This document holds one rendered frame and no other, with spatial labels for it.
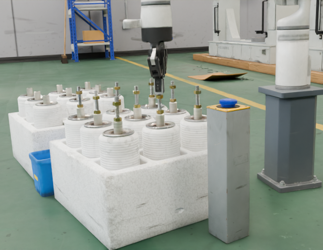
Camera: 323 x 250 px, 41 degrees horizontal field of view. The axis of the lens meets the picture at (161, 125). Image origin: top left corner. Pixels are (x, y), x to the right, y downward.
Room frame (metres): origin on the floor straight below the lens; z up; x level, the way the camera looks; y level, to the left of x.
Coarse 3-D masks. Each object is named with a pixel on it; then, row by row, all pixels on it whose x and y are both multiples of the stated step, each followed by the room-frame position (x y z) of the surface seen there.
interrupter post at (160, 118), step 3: (156, 114) 1.06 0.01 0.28; (162, 114) 1.05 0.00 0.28; (156, 117) 1.05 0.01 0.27; (159, 117) 1.05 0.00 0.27; (162, 117) 1.05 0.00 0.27; (156, 120) 1.05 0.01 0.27; (159, 120) 1.05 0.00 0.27; (162, 120) 1.05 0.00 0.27; (156, 123) 1.05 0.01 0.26; (159, 123) 1.05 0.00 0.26; (162, 123) 1.05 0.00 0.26
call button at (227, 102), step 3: (222, 99) 0.96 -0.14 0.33; (225, 99) 0.95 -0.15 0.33; (228, 99) 0.95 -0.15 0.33; (231, 99) 0.95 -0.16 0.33; (234, 99) 0.95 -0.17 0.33; (219, 102) 0.95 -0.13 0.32; (222, 102) 0.94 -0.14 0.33; (225, 102) 0.93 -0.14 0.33; (228, 102) 0.93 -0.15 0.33; (231, 102) 0.93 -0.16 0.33; (234, 102) 0.93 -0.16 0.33; (222, 105) 0.94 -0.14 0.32; (225, 105) 0.94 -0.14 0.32; (228, 105) 0.94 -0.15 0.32; (231, 105) 0.94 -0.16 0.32; (234, 105) 0.94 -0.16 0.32
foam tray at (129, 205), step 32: (64, 160) 1.12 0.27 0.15; (96, 160) 1.02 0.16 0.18; (160, 160) 0.99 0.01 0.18; (192, 160) 1.01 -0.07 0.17; (64, 192) 1.14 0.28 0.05; (96, 192) 0.94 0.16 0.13; (128, 192) 0.92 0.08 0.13; (160, 192) 0.96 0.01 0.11; (192, 192) 1.01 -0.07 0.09; (96, 224) 0.95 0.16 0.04; (128, 224) 0.92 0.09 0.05; (160, 224) 0.96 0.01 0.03
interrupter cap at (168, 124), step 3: (150, 123) 1.08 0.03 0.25; (153, 123) 1.08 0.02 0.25; (165, 123) 1.07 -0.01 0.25; (168, 123) 1.07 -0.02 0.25; (171, 123) 1.07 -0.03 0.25; (174, 123) 1.06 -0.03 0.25; (147, 126) 1.04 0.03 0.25; (150, 126) 1.04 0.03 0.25; (153, 126) 1.04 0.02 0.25; (156, 126) 1.04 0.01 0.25; (159, 126) 1.03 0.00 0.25; (162, 126) 1.03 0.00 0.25; (165, 126) 1.03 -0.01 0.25; (168, 126) 1.03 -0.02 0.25; (171, 126) 1.03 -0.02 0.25
